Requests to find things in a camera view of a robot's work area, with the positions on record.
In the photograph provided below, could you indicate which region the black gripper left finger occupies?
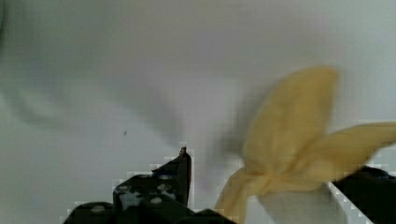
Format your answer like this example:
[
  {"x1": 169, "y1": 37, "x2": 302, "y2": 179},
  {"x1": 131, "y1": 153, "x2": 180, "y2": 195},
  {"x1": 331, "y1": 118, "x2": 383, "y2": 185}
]
[{"x1": 64, "y1": 147, "x2": 236, "y2": 224}]

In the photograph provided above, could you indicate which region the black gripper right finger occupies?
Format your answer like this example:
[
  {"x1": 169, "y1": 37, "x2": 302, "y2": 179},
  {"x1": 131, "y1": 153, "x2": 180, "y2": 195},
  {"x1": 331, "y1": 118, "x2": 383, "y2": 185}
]
[{"x1": 333, "y1": 166, "x2": 396, "y2": 224}]

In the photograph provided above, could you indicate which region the peeled toy banana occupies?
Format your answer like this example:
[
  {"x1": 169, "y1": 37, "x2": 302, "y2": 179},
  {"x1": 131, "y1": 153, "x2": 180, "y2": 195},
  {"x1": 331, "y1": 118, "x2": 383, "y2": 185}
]
[{"x1": 215, "y1": 66, "x2": 395, "y2": 224}]

